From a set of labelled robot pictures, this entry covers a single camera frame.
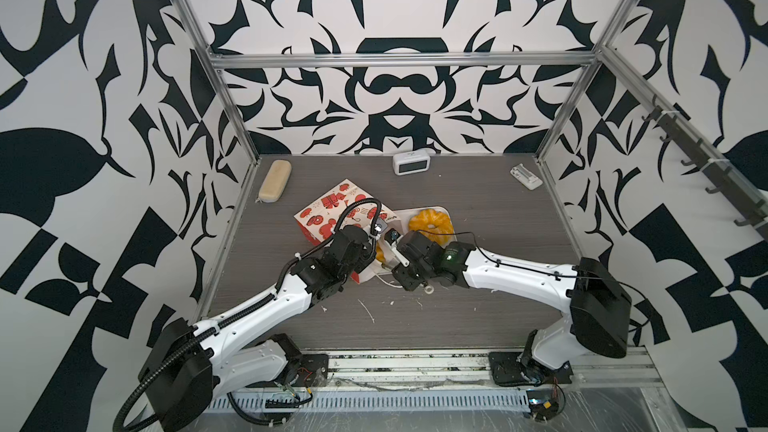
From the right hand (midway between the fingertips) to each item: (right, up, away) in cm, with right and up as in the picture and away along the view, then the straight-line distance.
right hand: (400, 267), depth 82 cm
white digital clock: (+5, +31, +28) cm, 42 cm away
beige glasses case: (-43, +24, +26) cm, 56 cm away
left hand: (-10, +10, -2) cm, 14 cm away
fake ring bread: (+13, +9, +17) cm, 24 cm away
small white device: (+48, +26, +32) cm, 63 cm away
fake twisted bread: (-6, +2, +6) cm, 8 cm away
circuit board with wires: (+34, -29, -11) cm, 46 cm away
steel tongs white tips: (+1, +4, -10) cm, 11 cm away
